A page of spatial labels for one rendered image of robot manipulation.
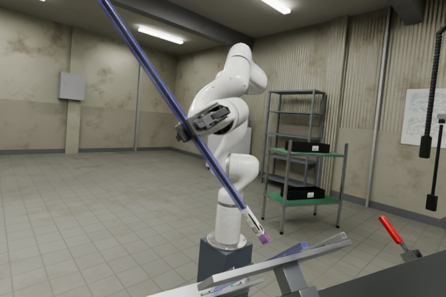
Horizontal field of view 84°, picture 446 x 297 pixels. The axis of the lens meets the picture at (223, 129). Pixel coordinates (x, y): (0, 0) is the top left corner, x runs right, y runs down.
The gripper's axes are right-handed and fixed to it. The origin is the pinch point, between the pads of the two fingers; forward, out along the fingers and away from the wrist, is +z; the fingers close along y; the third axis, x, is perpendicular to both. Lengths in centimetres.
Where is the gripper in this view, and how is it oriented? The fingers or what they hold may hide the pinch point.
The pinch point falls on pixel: (190, 128)
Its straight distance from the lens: 43.0
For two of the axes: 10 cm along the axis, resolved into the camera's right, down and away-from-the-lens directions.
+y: 8.2, -4.7, -3.3
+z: -2.9, 1.6, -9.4
